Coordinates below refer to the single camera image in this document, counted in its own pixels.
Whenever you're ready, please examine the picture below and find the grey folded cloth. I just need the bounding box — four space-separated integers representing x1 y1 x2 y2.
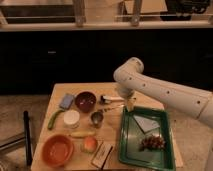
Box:
133 115 160 133

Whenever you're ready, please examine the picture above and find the yellow banana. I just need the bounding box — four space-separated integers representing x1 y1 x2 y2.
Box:
70 131 96 138

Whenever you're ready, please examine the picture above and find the green cucumber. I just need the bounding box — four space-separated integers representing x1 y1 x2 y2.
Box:
47 110 64 130

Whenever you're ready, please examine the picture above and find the orange bowl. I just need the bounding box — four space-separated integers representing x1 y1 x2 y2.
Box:
41 134 74 168

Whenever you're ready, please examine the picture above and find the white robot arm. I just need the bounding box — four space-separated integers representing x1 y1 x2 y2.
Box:
113 57 213 129

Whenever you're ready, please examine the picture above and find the orange peach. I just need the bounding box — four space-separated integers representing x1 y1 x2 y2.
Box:
82 136 98 153

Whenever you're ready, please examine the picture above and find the metal measuring cup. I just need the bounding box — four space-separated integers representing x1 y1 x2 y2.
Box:
90 112 104 128

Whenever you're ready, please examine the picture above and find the bunch of dark grapes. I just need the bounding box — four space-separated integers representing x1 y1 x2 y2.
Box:
139 135 165 151

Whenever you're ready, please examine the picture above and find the dark red bowl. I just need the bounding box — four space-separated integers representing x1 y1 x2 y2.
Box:
75 91 96 113

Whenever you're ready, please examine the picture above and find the blue sponge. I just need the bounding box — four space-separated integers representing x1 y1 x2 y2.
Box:
59 94 75 110

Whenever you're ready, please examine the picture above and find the green tray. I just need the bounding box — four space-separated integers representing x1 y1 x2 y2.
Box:
118 106 176 171

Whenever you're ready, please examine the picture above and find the white lidded jar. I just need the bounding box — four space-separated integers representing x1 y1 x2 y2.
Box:
63 110 80 128

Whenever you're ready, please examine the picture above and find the black pole stand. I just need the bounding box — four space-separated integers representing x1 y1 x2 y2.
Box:
23 111 33 166

